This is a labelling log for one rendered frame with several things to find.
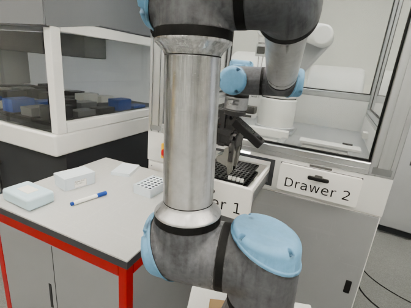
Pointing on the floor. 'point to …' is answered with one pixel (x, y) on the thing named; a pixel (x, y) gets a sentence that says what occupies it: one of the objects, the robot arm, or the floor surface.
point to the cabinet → (320, 244)
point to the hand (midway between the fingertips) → (232, 169)
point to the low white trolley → (84, 247)
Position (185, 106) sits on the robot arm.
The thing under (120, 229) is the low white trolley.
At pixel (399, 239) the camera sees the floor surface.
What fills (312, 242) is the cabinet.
